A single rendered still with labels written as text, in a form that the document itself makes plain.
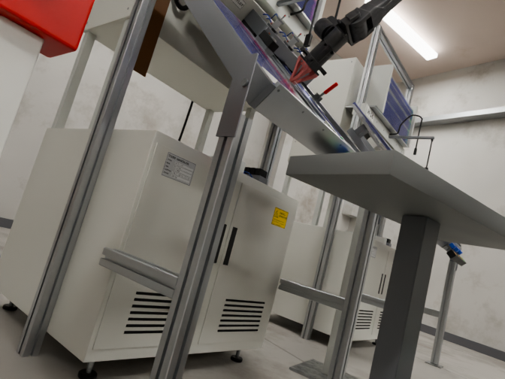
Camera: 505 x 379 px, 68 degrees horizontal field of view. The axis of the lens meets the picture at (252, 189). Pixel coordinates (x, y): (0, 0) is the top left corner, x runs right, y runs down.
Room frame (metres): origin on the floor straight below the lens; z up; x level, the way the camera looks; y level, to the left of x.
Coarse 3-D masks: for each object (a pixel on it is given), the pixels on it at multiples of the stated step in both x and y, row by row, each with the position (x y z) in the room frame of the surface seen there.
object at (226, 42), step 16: (192, 0) 0.91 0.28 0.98; (208, 0) 0.87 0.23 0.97; (208, 16) 0.86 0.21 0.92; (224, 16) 0.84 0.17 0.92; (208, 32) 0.85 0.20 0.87; (224, 32) 0.81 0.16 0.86; (224, 48) 0.80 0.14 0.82; (240, 48) 0.77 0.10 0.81; (224, 64) 0.79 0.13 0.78; (256, 64) 0.73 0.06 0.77; (256, 80) 0.72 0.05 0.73; (256, 96) 0.71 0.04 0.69
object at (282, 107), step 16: (272, 96) 0.73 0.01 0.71; (288, 96) 0.74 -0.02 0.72; (272, 112) 0.76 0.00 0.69; (288, 112) 0.78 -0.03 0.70; (304, 112) 0.80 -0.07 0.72; (288, 128) 0.82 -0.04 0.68; (304, 128) 0.84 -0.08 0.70; (320, 128) 0.86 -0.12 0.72; (304, 144) 0.89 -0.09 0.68; (320, 144) 0.92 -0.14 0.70; (336, 144) 0.94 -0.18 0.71
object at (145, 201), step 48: (48, 144) 1.27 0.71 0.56; (144, 144) 0.92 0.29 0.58; (48, 192) 1.20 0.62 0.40; (96, 192) 1.01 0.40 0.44; (144, 192) 0.91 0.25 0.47; (192, 192) 1.03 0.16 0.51; (240, 192) 1.17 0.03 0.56; (48, 240) 1.13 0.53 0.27; (96, 240) 0.97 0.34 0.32; (144, 240) 0.94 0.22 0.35; (240, 240) 1.22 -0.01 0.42; (288, 240) 1.43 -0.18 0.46; (0, 288) 1.26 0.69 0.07; (96, 288) 0.92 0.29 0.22; (144, 288) 0.98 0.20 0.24; (240, 288) 1.27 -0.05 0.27; (96, 336) 0.91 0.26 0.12; (144, 336) 1.01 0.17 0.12; (240, 336) 1.32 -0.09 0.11
